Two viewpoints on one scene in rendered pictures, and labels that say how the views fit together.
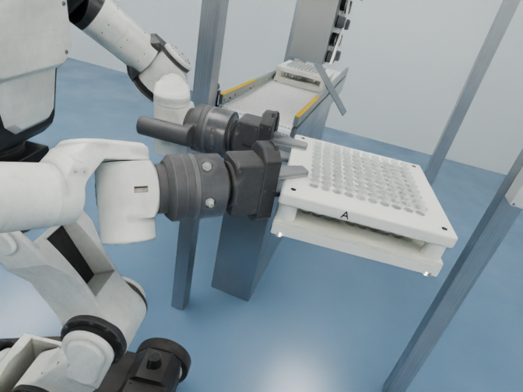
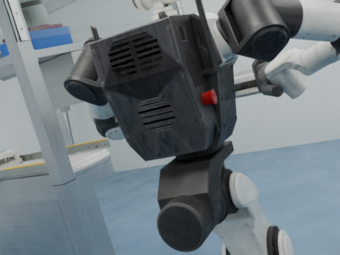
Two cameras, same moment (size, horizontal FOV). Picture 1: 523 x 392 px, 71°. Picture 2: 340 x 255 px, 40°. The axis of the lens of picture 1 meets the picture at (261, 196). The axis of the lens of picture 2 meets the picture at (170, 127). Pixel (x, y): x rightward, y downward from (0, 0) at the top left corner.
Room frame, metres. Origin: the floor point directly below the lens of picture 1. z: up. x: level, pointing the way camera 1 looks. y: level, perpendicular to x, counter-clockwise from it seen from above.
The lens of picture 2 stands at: (0.14, 1.56, 1.20)
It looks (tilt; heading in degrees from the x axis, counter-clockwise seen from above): 8 degrees down; 295
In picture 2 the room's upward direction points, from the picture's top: 16 degrees counter-clockwise
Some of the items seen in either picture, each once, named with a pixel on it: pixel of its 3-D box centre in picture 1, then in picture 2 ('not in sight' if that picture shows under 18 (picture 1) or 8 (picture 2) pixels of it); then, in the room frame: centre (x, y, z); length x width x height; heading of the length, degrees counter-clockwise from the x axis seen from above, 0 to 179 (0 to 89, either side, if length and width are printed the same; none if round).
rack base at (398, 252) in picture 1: (351, 205); (254, 87); (0.56, -0.15, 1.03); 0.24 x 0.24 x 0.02; 87
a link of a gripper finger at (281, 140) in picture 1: (289, 140); not in sight; (0.62, -0.03, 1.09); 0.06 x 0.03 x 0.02; 81
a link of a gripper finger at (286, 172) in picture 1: (288, 169); not in sight; (0.50, -0.03, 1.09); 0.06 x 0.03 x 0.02; 120
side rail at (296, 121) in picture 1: (329, 87); (14, 159); (1.82, -0.20, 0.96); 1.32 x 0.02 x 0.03; 167
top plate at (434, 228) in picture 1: (360, 181); (251, 75); (0.56, -0.15, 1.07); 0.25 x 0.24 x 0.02; 177
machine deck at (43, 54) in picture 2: not in sight; (5, 70); (1.50, 0.02, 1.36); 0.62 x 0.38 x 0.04; 167
